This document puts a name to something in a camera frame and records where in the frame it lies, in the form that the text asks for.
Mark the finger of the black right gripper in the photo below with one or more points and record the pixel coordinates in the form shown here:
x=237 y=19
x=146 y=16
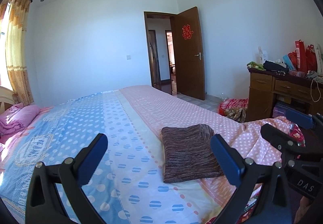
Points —
x=280 y=140
x=302 y=120

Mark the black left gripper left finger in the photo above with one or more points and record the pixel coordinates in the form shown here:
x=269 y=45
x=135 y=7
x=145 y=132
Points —
x=44 y=204

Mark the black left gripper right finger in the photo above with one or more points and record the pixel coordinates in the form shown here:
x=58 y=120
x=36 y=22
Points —
x=273 y=204

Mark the brown knitted sun-pattern sweater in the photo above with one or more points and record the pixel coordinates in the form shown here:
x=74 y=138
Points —
x=188 y=155

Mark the dark folded clothes on dresser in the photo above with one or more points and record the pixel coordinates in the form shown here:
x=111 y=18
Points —
x=274 y=67

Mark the brown wooden dresser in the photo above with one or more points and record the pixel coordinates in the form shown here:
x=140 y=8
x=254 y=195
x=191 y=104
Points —
x=268 y=89

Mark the red checkered bundle on floor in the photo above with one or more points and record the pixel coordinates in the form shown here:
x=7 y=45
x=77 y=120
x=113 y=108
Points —
x=234 y=108

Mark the red gift bag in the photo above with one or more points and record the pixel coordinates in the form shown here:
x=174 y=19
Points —
x=301 y=57

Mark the green item on dresser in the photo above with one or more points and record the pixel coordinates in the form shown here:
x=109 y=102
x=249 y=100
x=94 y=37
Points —
x=255 y=65

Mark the blue pink patterned bed sheet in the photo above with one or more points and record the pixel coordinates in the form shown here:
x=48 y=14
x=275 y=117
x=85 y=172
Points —
x=127 y=186

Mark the folded pink blanket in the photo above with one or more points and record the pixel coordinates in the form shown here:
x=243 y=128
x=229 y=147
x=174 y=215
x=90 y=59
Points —
x=17 y=117

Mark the cream wooden headboard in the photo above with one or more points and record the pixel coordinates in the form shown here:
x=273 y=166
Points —
x=6 y=99

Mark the brown wooden door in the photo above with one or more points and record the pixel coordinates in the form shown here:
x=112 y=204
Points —
x=189 y=69

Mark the red double happiness decal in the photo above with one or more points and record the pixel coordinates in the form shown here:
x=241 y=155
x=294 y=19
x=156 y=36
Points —
x=187 y=33

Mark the yellow patterned curtain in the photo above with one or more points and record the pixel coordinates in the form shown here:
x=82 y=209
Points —
x=14 y=15

